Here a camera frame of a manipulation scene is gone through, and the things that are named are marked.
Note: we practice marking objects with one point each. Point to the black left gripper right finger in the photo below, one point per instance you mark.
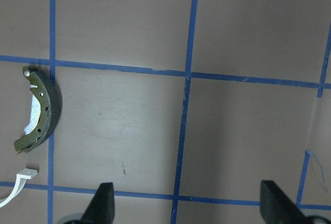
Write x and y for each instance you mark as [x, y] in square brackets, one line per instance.
[276, 207]

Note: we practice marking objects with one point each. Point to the white curved plastic part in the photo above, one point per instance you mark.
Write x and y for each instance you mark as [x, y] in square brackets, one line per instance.
[21, 178]

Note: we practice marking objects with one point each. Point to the green brake shoe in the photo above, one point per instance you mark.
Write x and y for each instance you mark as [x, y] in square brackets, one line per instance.
[45, 110]

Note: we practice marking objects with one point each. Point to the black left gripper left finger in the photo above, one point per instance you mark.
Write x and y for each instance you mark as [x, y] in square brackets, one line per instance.
[102, 207]

